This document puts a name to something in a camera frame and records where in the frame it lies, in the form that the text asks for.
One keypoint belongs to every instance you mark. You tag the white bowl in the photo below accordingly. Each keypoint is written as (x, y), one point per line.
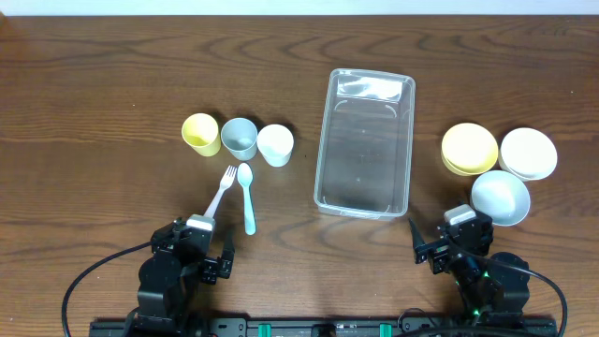
(528, 154)

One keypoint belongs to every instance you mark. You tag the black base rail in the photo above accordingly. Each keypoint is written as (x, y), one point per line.
(404, 326)

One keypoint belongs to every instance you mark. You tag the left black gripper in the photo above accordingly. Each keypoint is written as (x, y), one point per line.
(217, 266)

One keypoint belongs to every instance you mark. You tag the yellow bowl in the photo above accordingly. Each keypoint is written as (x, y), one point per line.
(469, 149)

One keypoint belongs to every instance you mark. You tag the clear plastic container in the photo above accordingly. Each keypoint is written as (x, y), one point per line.
(364, 159)

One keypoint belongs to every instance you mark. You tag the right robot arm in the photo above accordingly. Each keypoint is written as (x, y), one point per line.
(494, 289)

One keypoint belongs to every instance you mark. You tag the light blue plastic spoon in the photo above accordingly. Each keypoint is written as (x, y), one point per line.
(245, 178)

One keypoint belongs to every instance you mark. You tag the white cup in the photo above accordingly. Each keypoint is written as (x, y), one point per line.
(275, 143)

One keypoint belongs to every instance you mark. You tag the grey cup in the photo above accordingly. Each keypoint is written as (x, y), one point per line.
(239, 136)

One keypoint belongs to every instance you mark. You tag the grey bowl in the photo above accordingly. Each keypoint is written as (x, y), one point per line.
(502, 196)

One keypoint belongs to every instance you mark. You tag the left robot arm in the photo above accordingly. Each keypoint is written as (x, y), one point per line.
(169, 281)

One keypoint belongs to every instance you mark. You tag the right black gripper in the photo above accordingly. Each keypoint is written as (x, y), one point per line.
(433, 253)

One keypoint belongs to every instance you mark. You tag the yellow cup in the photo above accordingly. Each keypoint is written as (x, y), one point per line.
(201, 132)

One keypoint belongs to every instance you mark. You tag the white plastic fork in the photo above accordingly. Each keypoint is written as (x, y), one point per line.
(226, 182)

